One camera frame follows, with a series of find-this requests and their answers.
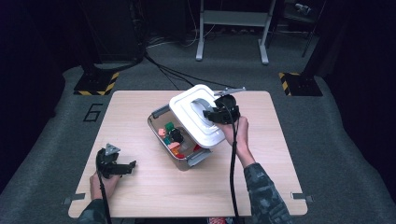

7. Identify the white metal desk frame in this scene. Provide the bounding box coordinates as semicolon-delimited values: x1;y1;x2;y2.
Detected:
195;0;277;65

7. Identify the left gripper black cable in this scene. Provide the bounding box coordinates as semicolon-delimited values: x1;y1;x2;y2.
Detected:
95;148;113;224

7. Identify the grey camera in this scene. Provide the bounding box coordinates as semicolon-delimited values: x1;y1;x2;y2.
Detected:
293;2;313;15

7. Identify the person's left hand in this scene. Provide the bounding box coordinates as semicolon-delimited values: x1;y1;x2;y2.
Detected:
89;172;121;201

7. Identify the white toy car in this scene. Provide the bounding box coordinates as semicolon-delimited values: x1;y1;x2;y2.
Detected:
170;128;185;144

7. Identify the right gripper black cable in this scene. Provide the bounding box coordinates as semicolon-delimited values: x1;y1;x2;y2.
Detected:
228;99;243;224

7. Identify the black stand post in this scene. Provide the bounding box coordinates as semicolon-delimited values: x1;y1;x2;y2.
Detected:
76;0;101;76
303;0;340;77

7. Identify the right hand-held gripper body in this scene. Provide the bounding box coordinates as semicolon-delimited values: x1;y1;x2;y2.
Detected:
213;87;247;125

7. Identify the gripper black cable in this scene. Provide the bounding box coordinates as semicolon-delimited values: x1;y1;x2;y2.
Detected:
95;148;113;224
228;99;243;224

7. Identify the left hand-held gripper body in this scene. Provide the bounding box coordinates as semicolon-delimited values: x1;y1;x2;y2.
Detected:
95;143;121;179

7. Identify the white floor cable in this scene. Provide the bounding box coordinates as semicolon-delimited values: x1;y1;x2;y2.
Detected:
146;31;219;49

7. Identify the black tripod leg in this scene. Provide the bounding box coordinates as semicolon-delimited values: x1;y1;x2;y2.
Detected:
301;12;326;59

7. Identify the black yellow striped floor plate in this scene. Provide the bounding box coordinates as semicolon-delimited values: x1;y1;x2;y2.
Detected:
278;72;324;97
73;70;120;97

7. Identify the dark cabinet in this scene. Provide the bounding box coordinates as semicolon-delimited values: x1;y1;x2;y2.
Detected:
78;0;146;63

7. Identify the grey tape strip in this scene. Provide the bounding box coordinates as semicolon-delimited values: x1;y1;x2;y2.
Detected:
291;192;314;203
62;192;87;205

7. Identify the thin black floor cable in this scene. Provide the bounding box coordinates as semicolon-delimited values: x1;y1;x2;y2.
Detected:
155;64;197;90
144;54;239;91

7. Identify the clear brown storage box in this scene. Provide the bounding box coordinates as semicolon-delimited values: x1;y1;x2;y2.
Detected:
147;104;213;172

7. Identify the person's right hand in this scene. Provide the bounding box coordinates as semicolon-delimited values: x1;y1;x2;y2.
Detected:
218;116;250;149

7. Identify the white lid with grey handle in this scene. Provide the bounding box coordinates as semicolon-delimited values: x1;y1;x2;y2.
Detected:
168;83;227;149

